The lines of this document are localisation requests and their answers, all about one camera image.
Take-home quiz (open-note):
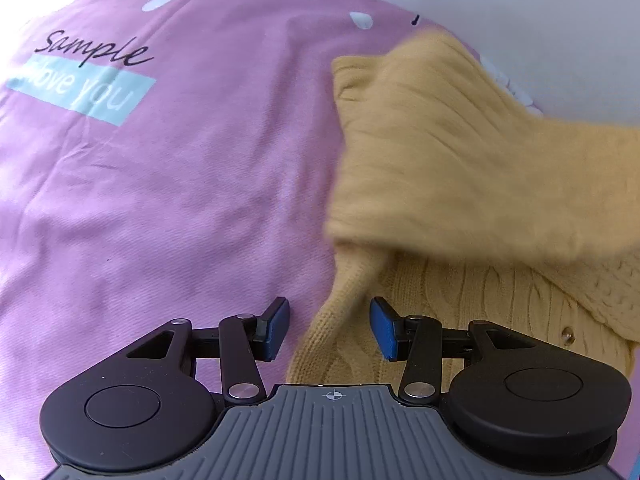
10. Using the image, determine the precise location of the yellow cable-knit cardigan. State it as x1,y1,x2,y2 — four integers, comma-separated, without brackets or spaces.
288,30,639,385

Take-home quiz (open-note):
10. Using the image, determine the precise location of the pink printed bed sheet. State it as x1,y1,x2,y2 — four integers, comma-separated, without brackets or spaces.
0,0,640,480

